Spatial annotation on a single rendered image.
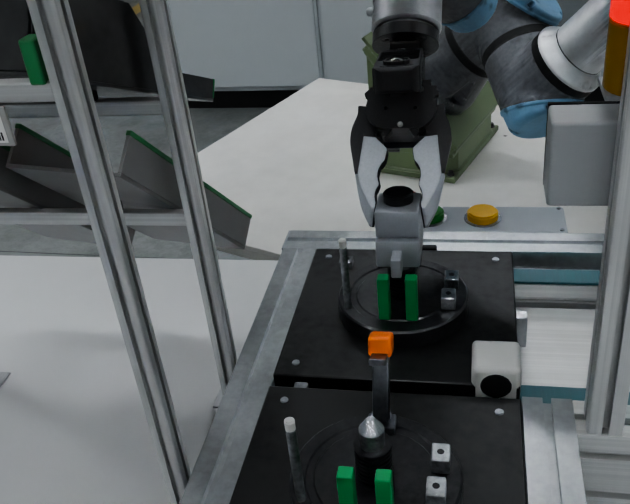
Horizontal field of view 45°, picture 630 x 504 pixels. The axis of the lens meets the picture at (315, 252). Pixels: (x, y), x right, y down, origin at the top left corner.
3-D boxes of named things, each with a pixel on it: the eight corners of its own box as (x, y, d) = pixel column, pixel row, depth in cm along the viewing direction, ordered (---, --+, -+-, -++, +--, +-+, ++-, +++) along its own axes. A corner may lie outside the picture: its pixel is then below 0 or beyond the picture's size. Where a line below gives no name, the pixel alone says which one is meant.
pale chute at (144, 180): (153, 239, 99) (161, 205, 100) (245, 250, 94) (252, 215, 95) (3, 166, 73) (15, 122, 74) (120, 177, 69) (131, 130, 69)
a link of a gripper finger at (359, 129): (387, 183, 79) (406, 104, 80) (385, 179, 78) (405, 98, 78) (343, 175, 80) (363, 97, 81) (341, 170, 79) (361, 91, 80)
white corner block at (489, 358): (471, 369, 77) (472, 338, 75) (518, 371, 77) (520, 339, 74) (470, 401, 74) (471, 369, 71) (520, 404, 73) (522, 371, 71)
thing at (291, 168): (320, 89, 186) (318, 77, 184) (732, 143, 141) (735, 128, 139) (111, 222, 138) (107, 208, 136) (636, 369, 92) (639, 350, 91)
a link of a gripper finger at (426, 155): (455, 230, 81) (439, 148, 83) (454, 219, 75) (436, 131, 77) (426, 236, 82) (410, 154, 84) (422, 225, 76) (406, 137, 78)
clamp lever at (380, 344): (371, 414, 67) (370, 330, 66) (394, 415, 67) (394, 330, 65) (365, 430, 63) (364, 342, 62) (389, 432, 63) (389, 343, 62)
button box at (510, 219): (406, 242, 109) (404, 204, 106) (560, 244, 105) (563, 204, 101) (401, 269, 103) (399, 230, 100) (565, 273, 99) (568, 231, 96)
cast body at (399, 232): (382, 237, 83) (379, 178, 80) (423, 237, 82) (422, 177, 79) (374, 278, 76) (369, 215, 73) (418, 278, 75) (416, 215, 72)
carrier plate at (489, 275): (317, 261, 98) (315, 247, 96) (511, 265, 93) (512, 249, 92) (274, 389, 78) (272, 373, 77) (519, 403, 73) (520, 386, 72)
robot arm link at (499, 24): (488, 23, 132) (550, -31, 123) (514, 87, 127) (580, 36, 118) (441, 5, 125) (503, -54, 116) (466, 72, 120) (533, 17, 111)
